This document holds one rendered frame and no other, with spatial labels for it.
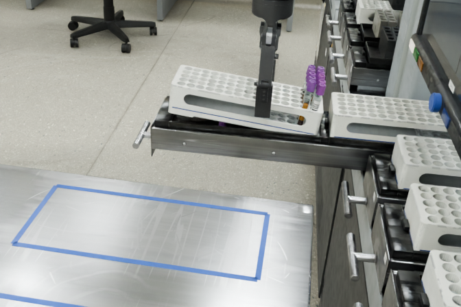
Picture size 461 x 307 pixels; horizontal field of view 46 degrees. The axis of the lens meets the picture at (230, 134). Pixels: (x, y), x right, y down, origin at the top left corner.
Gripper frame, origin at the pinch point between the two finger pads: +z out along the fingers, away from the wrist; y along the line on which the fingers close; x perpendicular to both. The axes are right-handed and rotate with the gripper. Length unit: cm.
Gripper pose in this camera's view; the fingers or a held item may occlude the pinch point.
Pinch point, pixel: (265, 94)
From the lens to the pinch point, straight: 109.3
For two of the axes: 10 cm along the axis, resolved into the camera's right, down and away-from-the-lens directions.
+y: -1.2, 5.0, -8.6
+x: 9.9, 1.0, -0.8
